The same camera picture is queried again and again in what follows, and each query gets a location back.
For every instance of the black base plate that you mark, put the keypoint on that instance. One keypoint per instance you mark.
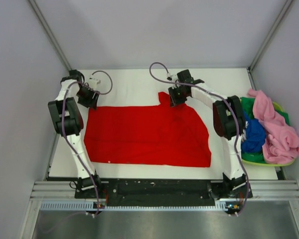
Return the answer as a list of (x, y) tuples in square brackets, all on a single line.
[(157, 192)]

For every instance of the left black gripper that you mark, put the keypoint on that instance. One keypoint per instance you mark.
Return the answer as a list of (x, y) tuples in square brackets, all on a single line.
[(91, 103)]

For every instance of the blue t shirt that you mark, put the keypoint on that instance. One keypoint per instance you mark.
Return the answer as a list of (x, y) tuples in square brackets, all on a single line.
[(253, 137)]

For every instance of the green t shirt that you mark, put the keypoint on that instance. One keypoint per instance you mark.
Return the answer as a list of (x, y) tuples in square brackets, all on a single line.
[(254, 138)]

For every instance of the grey slotted cable duct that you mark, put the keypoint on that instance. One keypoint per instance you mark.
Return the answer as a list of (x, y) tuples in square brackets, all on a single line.
[(91, 206)]

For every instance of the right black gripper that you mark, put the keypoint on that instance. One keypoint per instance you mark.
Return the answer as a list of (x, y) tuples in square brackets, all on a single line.
[(173, 101)]

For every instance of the pink t shirt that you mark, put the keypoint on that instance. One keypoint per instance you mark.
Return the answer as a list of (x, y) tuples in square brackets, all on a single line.
[(281, 141)]

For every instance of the red t shirt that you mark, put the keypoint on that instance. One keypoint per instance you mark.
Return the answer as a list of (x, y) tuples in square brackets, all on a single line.
[(150, 135)]

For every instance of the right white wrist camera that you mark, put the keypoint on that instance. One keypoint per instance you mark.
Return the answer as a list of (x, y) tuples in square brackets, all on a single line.
[(171, 77)]

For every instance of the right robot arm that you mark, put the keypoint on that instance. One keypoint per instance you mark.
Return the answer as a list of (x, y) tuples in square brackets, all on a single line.
[(228, 122)]

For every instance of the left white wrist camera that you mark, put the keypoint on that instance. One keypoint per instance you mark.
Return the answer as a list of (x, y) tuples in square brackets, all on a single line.
[(93, 82)]

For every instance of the lime green plastic basket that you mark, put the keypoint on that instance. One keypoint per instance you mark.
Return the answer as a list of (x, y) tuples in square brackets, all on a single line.
[(258, 158)]

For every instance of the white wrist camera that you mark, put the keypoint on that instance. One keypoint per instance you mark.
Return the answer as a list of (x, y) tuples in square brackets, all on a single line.
[(93, 82), (171, 77)]

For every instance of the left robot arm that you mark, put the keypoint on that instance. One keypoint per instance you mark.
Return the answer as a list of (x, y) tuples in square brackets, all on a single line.
[(68, 122)]

